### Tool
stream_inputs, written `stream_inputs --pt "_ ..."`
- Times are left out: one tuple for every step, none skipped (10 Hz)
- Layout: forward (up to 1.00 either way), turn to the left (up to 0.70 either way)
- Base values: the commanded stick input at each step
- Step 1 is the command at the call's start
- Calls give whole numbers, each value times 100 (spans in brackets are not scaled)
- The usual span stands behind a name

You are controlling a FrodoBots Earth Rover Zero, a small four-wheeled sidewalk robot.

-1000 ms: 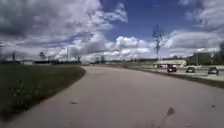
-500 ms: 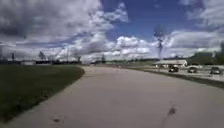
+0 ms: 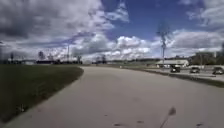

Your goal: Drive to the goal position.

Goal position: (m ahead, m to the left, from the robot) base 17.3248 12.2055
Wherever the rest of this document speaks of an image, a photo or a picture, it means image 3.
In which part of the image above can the low white building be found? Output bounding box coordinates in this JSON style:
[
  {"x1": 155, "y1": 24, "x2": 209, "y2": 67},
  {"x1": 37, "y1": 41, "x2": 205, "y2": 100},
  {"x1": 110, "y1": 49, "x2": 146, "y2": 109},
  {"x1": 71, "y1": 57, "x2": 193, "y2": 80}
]
[{"x1": 155, "y1": 59, "x2": 190, "y2": 69}]

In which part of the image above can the grass verge strip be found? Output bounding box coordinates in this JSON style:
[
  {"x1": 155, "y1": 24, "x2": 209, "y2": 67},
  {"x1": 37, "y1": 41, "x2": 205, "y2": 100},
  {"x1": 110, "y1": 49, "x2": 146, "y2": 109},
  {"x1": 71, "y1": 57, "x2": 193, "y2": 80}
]
[{"x1": 99, "y1": 63, "x2": 224, "y2": 89}]

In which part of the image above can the green grass field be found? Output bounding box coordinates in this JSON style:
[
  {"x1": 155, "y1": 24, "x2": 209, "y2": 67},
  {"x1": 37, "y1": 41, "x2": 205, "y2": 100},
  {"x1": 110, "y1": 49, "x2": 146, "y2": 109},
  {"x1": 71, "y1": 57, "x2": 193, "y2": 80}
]
[{"x1": 0, "y1": 63, "x2": 85, "y2": 124}]

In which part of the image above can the tall utility pole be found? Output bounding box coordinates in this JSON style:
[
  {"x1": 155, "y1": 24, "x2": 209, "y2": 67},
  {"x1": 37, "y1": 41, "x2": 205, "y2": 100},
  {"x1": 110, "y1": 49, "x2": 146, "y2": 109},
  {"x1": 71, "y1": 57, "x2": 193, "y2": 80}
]
[{"x1": 157, "y1": 22, "x2": 172, "y2": 68}]

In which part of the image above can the row of distant trees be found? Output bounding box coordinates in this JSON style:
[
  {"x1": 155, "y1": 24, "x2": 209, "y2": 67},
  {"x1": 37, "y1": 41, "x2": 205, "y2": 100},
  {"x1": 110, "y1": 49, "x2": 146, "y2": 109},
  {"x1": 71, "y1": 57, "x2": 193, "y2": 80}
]
[{"x1": 0, "y1": 49, "x2": 84, "y2": 66}]

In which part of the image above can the dark car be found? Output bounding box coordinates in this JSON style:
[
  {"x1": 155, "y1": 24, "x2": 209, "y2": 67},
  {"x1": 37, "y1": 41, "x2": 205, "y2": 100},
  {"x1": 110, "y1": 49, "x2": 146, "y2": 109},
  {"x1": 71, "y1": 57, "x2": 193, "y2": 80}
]
[
  {"x1": 189, "y1": 66, "x2": 201, "y2": 74},
  {"x1": 212, "y1": 66, "x2": 224, "y2": 76},
  {"x1": 169, "y1": 66, "x2": 181, "y2": 74}
]

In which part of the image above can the dark tree cluster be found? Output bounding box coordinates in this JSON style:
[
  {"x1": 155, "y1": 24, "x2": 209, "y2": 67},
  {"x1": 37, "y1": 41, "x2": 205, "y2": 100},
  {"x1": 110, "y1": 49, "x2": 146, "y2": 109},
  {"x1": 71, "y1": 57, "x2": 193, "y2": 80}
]
[{"x1": 188, "y1": 43, "x2": 224, "y2": 66}]

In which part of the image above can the pale concrete path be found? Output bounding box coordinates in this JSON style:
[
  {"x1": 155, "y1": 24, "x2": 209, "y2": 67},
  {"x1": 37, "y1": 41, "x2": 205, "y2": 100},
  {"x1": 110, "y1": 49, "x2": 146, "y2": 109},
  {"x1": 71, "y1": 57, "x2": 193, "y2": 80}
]
[{"x1": 0, "y1": 65, "x2": 224, "y2": 128}]

